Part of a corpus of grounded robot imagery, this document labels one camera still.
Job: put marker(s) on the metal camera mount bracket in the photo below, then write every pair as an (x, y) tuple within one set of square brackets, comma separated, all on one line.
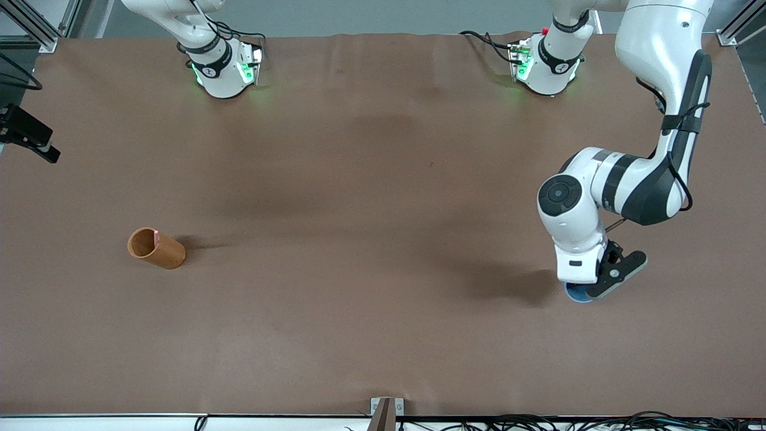
[(386, 410)]

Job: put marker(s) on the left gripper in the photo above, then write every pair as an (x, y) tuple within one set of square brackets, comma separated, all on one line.
[(613, 256)]

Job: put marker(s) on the brown cylindrical cup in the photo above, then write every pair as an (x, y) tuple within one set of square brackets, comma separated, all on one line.
[(164, 251)]

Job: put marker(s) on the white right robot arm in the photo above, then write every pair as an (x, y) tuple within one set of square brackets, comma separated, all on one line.
[(218, 72)]

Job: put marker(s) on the aluminium frame post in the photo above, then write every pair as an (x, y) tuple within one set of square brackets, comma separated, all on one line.
[(748, 27), (36, 27)]

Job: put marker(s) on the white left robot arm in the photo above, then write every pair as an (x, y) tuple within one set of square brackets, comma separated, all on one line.
[(658, 36)]

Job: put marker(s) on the blue cup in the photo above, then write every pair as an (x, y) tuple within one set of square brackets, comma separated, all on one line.
[(577, 293)]

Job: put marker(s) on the brown table cover sheet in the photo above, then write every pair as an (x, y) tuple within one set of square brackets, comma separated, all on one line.
[(383, 299)]

